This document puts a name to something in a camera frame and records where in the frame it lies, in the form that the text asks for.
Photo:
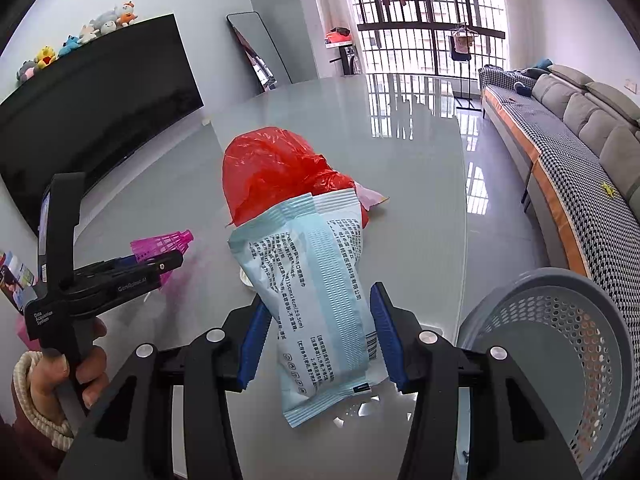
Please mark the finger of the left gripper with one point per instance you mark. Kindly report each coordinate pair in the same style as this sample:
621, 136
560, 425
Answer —
107, 266
139, 278

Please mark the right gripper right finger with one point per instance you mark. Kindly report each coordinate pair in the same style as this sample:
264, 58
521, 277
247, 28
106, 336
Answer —
512, 434

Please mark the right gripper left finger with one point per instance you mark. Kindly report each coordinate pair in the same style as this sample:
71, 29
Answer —
128, 432

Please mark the pink plastic shuttlecock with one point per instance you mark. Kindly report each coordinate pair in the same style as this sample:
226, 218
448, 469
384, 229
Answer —
167, 250

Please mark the white round container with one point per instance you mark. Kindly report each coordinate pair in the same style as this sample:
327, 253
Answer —
245, 280

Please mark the red plastic bag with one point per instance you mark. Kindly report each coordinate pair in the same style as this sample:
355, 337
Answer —
269, 165

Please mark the light blue wipes packet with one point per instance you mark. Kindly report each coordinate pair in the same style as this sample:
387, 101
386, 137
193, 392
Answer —
301, 257

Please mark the pink snack wrapper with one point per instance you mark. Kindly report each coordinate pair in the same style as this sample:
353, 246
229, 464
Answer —
369, 198

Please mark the grey perforated trash basket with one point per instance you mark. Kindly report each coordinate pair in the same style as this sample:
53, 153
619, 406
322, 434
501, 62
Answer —
574, 347

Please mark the person left hand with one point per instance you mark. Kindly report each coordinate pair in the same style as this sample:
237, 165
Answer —
52, 371

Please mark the black television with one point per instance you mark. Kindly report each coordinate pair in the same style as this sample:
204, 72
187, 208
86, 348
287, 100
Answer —
93, 108

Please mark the houndstooth sofa cover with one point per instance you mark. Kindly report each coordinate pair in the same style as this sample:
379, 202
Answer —
605, 251

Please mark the leaning floor mirror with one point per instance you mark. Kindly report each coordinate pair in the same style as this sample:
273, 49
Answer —
261, 52

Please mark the row of plush toys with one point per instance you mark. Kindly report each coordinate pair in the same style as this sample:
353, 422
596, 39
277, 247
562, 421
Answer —
119, 17

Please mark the yellow toy on sofa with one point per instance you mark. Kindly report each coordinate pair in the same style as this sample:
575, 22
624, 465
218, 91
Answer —
608, 189

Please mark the grey sectional sofa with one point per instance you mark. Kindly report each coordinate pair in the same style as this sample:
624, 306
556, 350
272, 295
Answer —
566, 144

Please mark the small side table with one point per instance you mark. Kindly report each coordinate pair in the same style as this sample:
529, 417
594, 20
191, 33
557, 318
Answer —
339, 39

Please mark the blue cushion on sofa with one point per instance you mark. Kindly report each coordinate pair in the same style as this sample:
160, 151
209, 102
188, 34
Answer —
522, 90

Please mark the clothes drying rack stand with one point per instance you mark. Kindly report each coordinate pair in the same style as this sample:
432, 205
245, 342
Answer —
461, 42

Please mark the black window grille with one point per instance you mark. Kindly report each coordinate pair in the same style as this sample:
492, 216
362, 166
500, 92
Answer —
413, 38

